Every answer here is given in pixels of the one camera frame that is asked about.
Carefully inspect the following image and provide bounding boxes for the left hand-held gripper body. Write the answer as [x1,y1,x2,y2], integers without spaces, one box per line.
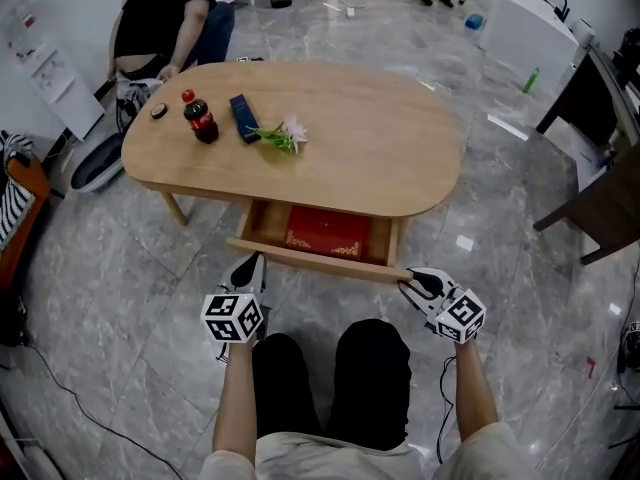
[199,291,272,345]

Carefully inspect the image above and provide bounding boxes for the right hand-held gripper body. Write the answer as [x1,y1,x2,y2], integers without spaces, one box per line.
[424,287,488,346]

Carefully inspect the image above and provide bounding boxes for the wooden drawer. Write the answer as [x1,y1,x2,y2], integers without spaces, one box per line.
[226,198,415,285]

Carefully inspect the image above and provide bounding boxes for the person's right forearm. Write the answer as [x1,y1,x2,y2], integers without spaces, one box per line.
[452,340,501,442]

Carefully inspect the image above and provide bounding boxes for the person's left forearm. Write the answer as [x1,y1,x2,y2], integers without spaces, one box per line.
[212,340,259,467]

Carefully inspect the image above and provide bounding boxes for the wooden coffee table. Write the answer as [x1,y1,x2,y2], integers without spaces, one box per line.
[121,60,462,268]

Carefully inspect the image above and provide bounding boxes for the red book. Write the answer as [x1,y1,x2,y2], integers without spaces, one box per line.
[284,205,372,262]

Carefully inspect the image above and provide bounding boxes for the person's black trousers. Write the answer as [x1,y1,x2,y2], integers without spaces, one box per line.
[251,317,414,452]

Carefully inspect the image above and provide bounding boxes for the pink flower green stem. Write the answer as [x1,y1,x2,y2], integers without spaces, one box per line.
[245,113,309,155]

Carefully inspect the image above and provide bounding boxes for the dark blue box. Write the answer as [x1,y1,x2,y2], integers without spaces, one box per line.
[229,93,263,145]

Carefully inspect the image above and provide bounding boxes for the cola bottle red cap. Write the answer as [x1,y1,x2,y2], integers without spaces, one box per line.
[180,88,220,145]

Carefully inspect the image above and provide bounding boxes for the person's beige shirt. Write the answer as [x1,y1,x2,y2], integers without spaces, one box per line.
[197,420,544,480]

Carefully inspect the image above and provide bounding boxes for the dark brown side table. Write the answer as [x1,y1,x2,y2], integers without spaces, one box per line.
[532,45,640,267]

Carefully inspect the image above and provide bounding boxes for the black white shell backpack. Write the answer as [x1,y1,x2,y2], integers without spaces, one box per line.
[69,78,164,194]

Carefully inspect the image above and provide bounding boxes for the orange sofa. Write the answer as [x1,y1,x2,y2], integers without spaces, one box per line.
[0,130,52,292]

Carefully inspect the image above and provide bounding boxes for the striped seat cushion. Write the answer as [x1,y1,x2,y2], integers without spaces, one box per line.
[0,180,36,252]

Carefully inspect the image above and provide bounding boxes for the white water dispenser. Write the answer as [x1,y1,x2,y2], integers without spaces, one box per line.
[3,0,106,143]

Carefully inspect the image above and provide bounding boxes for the striped pillow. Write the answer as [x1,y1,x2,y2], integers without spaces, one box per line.
[0,130,35,164]

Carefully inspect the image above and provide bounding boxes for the white block counter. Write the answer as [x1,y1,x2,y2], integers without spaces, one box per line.
[478,0,581,82]

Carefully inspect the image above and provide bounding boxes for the white paper roll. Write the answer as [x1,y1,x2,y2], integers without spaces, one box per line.
[569,17,596,49]

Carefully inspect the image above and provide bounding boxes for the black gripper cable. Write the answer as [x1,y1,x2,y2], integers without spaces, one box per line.
[437,355,457,464]

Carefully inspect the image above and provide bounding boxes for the long black floor cable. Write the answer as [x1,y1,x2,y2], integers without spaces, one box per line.
[24,342,186,480]

